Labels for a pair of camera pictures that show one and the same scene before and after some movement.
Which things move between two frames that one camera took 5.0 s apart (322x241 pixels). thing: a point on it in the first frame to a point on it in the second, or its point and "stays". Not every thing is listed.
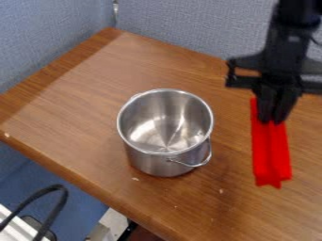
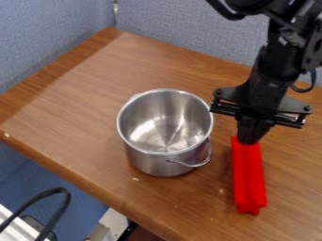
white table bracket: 112,228 stays
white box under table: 23,228 stays
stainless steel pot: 165,125 stays
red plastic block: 272,152 to 249,176
